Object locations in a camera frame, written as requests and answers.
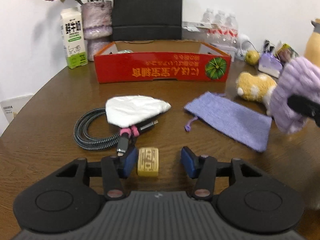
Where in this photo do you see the water bottle middle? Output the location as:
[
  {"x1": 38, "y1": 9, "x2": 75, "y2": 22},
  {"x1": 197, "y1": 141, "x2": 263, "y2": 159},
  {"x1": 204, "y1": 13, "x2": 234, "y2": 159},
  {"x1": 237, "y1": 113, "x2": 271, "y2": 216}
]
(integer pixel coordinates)
[{"x1": 213, "y1": 10, "x2": 225, "y2": 43}]

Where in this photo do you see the white flat carton box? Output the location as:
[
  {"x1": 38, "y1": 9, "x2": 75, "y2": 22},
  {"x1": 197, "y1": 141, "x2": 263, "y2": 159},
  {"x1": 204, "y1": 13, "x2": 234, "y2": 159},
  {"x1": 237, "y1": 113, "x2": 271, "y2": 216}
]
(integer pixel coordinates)
[{"x1": 182, "y1": 21, "x2": 212, "y2": 32}]

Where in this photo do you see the water bottle right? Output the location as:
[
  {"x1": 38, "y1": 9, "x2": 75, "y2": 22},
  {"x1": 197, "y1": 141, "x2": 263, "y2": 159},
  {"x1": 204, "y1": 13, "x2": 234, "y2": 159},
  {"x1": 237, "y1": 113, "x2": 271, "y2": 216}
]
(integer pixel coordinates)
[{"x1": 225, "y1": 13, "x2": 239, "y2": 46}]

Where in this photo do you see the white green milk carton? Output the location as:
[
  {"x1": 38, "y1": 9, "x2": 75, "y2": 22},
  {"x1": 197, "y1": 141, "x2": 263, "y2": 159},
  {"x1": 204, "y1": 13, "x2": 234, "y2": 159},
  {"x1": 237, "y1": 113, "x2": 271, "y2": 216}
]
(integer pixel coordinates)
[{"x1": 60, "y1": 7, "x2": 88, "y2": 69}]

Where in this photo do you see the yellow thermos jug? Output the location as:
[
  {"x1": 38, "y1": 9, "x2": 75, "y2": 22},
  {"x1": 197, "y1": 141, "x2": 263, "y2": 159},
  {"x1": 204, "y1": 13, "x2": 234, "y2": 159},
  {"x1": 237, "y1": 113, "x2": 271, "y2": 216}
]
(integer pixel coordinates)
[{"x1": 304, "y1": 18, "x2": 320, "y2": 67}]

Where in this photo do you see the yellow white plush toy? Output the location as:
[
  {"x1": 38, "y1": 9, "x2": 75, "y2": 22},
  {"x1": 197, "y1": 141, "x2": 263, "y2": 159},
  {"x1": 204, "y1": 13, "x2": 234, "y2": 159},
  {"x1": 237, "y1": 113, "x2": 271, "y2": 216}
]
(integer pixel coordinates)
[{"x1": 236, "y1": 72, "x2": 277, "y2": 116}]

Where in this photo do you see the clear plastic food container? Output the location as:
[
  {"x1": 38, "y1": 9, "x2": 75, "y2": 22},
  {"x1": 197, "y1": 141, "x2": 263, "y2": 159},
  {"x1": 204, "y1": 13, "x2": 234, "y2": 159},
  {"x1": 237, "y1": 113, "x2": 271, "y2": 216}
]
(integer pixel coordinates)
[{"x1": 182, "y1": 27, "x2": 211, "y2": 43}]

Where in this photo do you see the black paper shopping bag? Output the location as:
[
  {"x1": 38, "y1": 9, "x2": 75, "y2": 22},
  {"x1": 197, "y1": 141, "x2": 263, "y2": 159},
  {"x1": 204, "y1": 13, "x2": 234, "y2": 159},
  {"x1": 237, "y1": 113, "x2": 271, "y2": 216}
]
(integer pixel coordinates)
[{"x1": 112, "y1": 0, "x2": 182, "y2": 41}]

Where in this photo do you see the water bottle left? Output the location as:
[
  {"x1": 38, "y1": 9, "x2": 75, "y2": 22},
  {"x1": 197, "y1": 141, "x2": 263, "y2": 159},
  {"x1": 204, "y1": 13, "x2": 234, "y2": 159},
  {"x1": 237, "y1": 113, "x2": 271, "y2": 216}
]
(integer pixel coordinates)
[{"x1": 201, "y1": 8, "x2": 215, "y2": 41}]

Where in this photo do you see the yellow mahjong eraser block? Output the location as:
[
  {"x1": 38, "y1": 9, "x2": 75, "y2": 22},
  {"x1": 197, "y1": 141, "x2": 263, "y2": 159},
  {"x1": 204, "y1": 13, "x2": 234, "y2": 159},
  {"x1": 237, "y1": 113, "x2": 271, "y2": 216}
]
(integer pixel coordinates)
[{"x1": 137, "y1": 147, "x2": 159, "y2": 177}]

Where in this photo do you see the colourful snack packet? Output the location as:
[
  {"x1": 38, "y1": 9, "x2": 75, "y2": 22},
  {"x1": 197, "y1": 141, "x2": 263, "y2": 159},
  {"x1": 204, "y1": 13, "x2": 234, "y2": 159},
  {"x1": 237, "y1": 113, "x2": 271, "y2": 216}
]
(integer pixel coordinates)
[{"x1": 274, "y1": 42, "x2": 299, "y2": 64}]

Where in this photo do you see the small white round fan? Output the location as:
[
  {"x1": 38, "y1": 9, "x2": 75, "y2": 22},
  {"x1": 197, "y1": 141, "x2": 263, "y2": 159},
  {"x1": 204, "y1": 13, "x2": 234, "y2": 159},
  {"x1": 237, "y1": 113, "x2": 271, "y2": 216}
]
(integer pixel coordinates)
[{"x1": 235, "y1": 34, "x2": 251, "y2": 60}]

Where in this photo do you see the white knitted cloth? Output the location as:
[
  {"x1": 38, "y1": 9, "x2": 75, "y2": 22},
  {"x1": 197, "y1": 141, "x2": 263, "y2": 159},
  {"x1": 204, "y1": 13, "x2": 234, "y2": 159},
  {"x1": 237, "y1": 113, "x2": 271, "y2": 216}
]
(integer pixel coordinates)
[{"x1": 105, "y1": 95, "x2": 171, "y2": 128}]

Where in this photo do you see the grey braided usb cable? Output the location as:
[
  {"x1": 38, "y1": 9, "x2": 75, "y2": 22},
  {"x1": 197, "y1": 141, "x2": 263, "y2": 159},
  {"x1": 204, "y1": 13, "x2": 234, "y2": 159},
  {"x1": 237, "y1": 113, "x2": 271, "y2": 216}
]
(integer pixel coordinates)
[{"x1": 73, "y1": 107, "x2": 159, "y2": 157}]

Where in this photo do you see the iridescent plastic wrap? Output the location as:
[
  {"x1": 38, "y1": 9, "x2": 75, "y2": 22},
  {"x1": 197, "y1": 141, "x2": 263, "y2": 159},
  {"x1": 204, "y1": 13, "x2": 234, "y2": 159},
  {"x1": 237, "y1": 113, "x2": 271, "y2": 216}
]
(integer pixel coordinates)
[{"x1": 117, "y1": 49, "x2": 133, "y2": 54}]

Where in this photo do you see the yellow green apple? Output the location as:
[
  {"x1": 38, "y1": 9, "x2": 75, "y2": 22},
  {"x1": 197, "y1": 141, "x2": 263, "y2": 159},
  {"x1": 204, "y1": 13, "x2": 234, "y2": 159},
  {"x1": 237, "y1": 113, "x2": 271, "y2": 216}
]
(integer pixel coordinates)
[{"x1": 244, "y1": 50, "x2": 260, "y2": 66}]

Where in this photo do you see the water bottle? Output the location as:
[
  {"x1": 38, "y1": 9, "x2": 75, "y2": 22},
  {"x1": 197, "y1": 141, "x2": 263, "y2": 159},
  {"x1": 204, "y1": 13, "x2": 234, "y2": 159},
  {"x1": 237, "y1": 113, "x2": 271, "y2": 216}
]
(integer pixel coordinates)
[
  {"x1": 201, "y1": 8, "x2": 215, "y2": 41},
  {"x1": 213, "y1": 10, "x2": 225, "y2": 43},
  {"x1": 225, "y1": 13, "x2": 239, "y2": 46}
]

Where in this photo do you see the purple drawstring pouch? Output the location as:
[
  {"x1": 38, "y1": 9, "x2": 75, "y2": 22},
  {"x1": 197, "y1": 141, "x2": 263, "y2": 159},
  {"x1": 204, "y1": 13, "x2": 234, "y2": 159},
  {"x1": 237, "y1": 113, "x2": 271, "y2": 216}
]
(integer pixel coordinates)
[{"x1": 184, "y1": 92, "x2": 272, "y2": 152}]

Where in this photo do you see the purple textured vase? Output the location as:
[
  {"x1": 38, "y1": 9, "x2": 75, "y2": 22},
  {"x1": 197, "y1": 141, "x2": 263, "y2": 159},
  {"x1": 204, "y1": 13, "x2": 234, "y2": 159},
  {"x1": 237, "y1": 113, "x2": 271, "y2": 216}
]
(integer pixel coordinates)
[{"x1": 81, "y1": 1, "x2": 112, "y2": 61}]

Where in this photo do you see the red cardboard pumpkin box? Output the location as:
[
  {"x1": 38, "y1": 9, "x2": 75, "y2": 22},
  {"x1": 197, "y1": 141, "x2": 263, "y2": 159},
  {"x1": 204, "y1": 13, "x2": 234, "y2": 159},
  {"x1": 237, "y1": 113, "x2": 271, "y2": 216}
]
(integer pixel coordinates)
[{"x1": 94, "y1": 40, "x2": 231, "y2": 83}]

